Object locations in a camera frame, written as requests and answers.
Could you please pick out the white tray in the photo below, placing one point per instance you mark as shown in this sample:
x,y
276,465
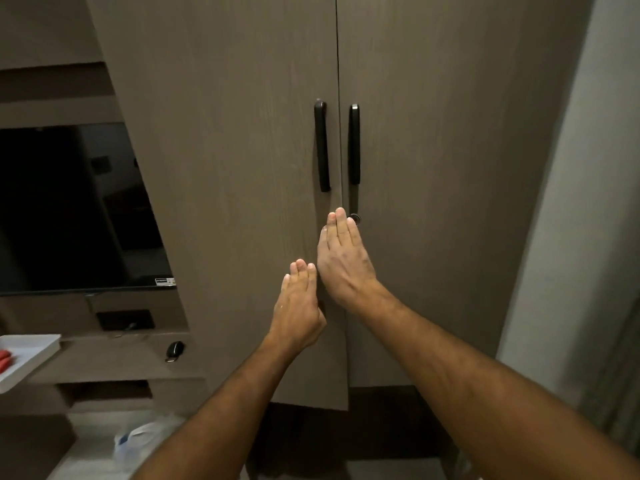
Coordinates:
x,y
30,354

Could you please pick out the small television sticker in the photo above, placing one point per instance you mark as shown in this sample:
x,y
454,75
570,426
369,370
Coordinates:
x,y
165,282

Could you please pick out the black recessed power socket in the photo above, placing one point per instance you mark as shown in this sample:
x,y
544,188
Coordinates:
x,y
125,320

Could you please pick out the white plastic bag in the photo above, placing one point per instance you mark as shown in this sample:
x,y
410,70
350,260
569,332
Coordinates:
x,y
145,439

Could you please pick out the person's left forearm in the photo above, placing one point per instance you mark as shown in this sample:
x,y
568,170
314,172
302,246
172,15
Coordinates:
x,y
225,419

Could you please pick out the brown wall unit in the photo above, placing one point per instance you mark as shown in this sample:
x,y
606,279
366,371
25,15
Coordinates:
x,y
50,84

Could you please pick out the red item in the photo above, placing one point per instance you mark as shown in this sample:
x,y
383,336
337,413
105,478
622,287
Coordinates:
x,y
4,362

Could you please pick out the grey curtain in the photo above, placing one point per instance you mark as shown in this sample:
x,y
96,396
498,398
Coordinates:
x,y
620,384

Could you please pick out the black flat television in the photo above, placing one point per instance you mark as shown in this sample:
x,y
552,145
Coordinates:
x,y
65,209

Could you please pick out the person's right forearm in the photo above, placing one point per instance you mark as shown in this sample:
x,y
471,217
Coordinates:
x,y
475,384

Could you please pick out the person's right hand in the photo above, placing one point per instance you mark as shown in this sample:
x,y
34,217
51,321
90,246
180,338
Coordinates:
x,y
345,264

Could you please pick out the person's left hand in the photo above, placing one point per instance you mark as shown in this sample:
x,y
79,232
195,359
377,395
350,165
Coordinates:
x,y
297,309

